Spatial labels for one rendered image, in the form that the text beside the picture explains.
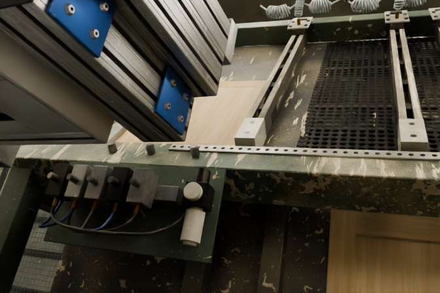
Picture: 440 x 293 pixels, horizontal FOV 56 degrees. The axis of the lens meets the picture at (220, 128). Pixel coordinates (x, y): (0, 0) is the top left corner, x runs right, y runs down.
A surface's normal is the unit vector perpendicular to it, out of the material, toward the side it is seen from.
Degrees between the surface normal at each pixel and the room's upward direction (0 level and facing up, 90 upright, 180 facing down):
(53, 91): 90
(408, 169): 54
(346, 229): 90
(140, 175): 90
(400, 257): 90
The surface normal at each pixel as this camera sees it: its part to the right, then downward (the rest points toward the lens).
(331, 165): -0.14, -0.88
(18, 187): -0.30, -0.44
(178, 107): 0.91, -0.03
